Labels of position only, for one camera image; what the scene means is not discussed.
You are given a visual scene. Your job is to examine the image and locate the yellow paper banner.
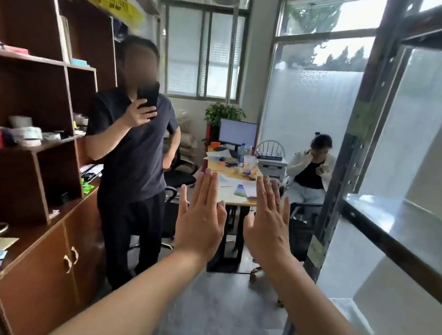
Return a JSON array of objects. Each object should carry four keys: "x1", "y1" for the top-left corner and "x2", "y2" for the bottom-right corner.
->
[{"x1": 48, "y1": 0, "x2": 148, "y2": 31}]

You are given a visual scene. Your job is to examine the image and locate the computer monitor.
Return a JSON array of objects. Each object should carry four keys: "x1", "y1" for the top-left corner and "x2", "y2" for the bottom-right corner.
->
[{"x1": 217, "y1": 118, "x2": 259, "y2": 149}]

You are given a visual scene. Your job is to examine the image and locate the grey metal shelf rack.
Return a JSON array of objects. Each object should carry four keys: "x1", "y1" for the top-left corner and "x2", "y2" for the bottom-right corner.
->
[{"x1": 276, "y1": 0, "x2": 442, "y2": 335}]

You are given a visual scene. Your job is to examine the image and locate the black smartphone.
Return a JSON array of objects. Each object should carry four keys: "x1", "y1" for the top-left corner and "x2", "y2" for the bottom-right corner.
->
[{"x1": 133, "y1": 79, "x2": 162, "y2": 121}]

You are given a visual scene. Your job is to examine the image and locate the person's left hand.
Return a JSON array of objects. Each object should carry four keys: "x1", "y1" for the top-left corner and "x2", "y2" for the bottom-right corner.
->
[{"x1": 172, "y1": 166, "x2": 233, "y2": 263}]

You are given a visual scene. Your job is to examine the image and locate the person's right hand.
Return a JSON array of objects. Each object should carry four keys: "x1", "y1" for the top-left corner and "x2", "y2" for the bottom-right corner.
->
[{"x1": 238, "y1": 174, "x2": 301, "y2": 274}]

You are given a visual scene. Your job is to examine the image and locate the person's left forearm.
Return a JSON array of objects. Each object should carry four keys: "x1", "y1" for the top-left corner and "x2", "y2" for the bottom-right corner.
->
[{"x1": 43, "y1": 232, "x2": 210, "y2": 335}]

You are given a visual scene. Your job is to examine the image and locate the brown wooden cabinet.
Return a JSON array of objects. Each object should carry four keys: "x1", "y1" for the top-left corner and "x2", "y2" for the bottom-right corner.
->
[{"x1": 0, "y1": 0, "x2": 162, "y2": 335}]

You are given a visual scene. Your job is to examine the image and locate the scattered white documents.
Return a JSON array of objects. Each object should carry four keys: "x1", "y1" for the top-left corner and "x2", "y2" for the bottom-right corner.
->
[{"x1": 199, "y1": 146, "x2": 264, "y2": 200}]

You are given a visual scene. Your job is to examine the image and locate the grey desktop printer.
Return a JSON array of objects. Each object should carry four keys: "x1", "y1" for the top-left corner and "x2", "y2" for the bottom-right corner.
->
[{"x1": 255, "y1": 153, "x2": 290, "y2": 181}]

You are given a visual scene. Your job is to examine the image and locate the person's right forearm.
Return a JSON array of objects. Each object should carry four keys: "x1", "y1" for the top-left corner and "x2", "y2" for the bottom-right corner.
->
[{"x1": 262, "y1": 253, "x2": 423, "y2": 335}]

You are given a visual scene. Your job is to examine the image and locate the pale green paper label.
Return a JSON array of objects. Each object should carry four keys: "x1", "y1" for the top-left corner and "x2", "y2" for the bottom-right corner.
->
[{"x1": 305, "y1": 233, "x2": 330, "y2": 270}]

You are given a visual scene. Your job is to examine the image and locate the window with white blinds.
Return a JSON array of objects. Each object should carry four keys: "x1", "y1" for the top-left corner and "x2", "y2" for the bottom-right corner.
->
[{"x1": 143, "y1": 0, "x2": 253, "y2": 105}]

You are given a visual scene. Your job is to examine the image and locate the light wooden desk black legs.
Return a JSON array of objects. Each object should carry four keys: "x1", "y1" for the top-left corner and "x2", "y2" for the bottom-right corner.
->
[{"x1": 191, "y1": 157, "x2": 266, "y2": 278}]

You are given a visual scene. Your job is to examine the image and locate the large frosted glass window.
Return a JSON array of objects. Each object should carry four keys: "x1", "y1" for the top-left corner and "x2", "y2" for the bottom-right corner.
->
[{"x1": 257, "y1": 0, "x2": 390, "y2": 171}]

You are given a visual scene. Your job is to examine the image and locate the black office chair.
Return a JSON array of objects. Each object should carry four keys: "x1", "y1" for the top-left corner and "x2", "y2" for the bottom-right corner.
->
[
  {"x1": 129, "y1": 182, "x2": 183, "y2": 255},
  {"x1": 161, "y1": 148, "x2": 201, "y2": 191},
  {"x1": 245, "y1": 194, "x2": 325, "y2": 312}
]

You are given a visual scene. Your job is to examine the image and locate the potted green plant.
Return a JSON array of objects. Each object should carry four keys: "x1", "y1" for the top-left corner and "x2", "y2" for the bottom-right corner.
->
[{"x1": 201, "y1": 100, "x2": 249, "y2": 147}]

